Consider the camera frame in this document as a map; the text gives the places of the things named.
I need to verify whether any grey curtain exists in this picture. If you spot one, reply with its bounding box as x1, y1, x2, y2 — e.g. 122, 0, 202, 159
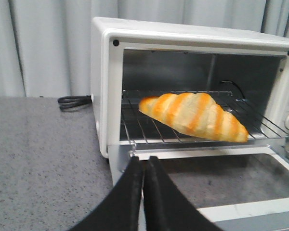
0, 0, 289, 97

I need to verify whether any black power cable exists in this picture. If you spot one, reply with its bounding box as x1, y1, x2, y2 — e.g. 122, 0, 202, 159
57, 95, 92, 112

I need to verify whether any white toaster oven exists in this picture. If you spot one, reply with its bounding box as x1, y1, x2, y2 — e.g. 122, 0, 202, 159
90, 16, 289, 186

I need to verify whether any striped croissant bread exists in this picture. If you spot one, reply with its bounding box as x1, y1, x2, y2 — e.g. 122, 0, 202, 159
139, 92, 249, 142

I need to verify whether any metal oven wire rack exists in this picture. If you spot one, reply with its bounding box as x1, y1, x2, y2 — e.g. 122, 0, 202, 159
120, 90, 289, 145

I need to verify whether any oven glass door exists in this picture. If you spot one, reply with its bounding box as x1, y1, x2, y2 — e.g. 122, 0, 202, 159
110, 143, 289, 231

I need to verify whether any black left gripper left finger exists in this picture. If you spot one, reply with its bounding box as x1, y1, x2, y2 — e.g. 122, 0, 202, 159
71, 156, 143, 231

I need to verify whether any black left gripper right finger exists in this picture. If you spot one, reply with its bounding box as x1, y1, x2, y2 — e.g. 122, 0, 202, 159
144, 156, 221, 231

